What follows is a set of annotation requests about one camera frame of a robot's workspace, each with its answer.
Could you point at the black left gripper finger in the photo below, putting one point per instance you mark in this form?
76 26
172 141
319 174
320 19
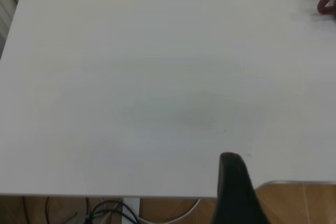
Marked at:
236 195

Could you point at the white table leg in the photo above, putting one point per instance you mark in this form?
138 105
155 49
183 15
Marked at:
135 203

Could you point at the red ceramic mug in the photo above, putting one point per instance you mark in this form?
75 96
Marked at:
325 3

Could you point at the grey pleated curtain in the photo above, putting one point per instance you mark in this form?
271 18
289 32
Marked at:
6 3

